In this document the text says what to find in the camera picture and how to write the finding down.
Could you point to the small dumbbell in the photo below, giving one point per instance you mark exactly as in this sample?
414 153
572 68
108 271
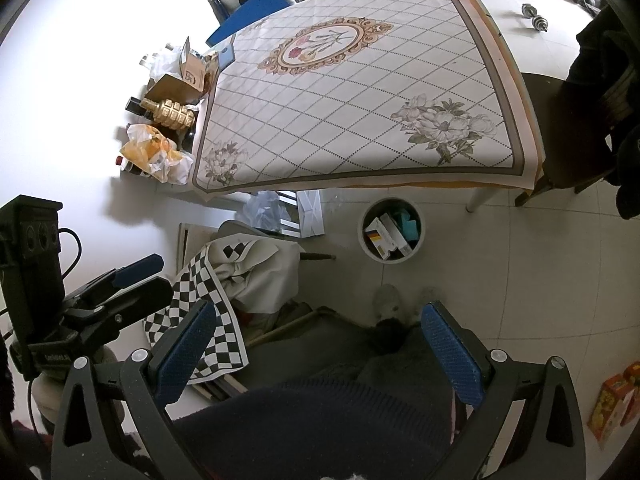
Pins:
534 16

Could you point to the dark jacket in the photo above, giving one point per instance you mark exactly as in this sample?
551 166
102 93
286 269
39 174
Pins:
610 85

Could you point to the orange printed carton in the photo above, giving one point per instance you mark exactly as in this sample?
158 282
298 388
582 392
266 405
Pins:
612 405

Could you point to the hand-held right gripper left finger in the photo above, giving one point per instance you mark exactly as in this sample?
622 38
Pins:
187 350

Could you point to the grey fluffy slipper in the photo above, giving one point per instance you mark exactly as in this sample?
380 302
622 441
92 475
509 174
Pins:
387 302

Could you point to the blue mat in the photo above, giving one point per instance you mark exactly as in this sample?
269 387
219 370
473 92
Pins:
250 15

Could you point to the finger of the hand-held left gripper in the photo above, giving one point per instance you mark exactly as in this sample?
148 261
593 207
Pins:
140 267
150 300

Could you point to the black white chequered cloth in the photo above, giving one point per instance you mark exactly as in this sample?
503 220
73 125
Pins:
220 320

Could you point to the round white waste bin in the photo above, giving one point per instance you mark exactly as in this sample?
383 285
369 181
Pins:
361 232

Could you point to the orange plastic bag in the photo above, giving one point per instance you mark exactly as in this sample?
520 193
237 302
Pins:
150 152

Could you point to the clear plastic bag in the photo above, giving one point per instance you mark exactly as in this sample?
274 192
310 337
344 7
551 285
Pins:
262 212

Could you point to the gold textured bottle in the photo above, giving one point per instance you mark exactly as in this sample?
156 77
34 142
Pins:
172 115

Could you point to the white box with flag print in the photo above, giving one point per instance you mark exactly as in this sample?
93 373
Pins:
380 242

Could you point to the open cardboard box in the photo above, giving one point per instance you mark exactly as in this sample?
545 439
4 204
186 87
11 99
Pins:
192 72

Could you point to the person's dark sweater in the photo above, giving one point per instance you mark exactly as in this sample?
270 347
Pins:
310 430

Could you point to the person's grey trousers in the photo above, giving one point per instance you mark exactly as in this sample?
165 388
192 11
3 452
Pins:
350 355

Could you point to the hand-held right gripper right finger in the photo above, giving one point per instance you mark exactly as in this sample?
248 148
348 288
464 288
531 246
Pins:
450 355

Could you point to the dark wooden chair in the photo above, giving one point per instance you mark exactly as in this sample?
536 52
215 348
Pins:
550 130

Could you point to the white and blue box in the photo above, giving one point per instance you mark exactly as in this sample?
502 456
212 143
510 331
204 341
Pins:
387 221

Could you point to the patterned floral tablecloth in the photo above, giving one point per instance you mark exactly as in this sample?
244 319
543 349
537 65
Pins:
350 85

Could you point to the dark bottle with red cap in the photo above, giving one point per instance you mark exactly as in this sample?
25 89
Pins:
127 166

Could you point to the green and teal carton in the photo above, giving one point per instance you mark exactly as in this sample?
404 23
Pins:
407 227

